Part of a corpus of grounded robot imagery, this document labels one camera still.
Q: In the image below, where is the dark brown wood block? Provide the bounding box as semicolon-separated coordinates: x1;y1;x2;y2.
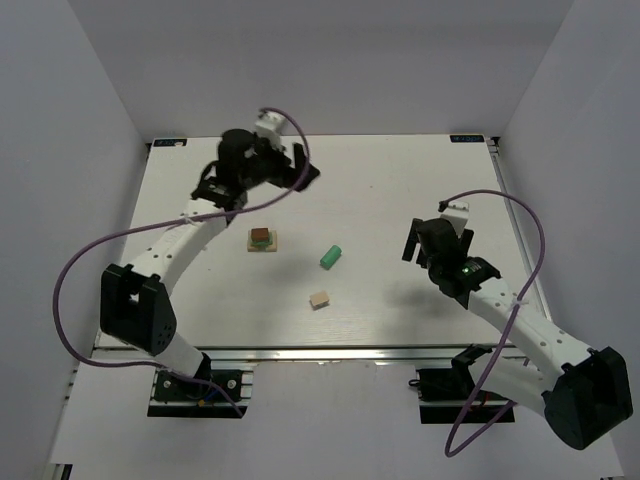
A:
252;227;270;244

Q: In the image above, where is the green rectangular block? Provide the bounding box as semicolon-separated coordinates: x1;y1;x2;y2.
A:
250;228;275;248

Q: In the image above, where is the green cylinder block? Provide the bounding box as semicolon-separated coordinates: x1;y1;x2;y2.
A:
319;245;342;270

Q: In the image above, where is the small light wood block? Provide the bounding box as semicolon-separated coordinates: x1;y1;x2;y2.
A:
309;291;330;310

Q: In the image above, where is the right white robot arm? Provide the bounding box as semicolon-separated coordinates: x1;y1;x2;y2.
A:
402;218;633;450

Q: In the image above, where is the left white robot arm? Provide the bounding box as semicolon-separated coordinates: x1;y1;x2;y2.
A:
100;129;320;382

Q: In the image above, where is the left blue corner label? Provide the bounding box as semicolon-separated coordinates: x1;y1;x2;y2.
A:
152;138;187;148

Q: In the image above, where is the blue corner label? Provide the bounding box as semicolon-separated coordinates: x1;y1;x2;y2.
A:
152;138;187;148
449;134;485;143

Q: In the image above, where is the right blue corner label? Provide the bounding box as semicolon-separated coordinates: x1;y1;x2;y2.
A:
449;134;485;143

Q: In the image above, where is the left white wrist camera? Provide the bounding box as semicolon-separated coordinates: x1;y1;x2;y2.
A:
254;111;288;149

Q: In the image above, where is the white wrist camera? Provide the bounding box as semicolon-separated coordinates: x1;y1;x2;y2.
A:
254;111;288;149
438;200;470;238

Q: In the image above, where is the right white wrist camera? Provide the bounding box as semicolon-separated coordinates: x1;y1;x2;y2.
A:
438;200;470;238

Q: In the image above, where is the aluminium right side rail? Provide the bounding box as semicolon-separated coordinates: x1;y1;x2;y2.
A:
486;137;553;322

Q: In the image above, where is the aluminium rail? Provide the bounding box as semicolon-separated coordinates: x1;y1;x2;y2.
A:
92;344;561;366
486;137;553;322

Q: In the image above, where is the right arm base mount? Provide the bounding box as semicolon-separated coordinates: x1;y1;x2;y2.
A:
407;345;508;426

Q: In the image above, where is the aluminium front rail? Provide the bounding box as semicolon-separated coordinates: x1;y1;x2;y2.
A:
92;344;561;366

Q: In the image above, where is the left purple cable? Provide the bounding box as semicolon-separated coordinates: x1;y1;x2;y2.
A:
52;106;314;419

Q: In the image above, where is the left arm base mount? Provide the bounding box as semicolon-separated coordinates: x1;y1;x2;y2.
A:
147;367;253;420

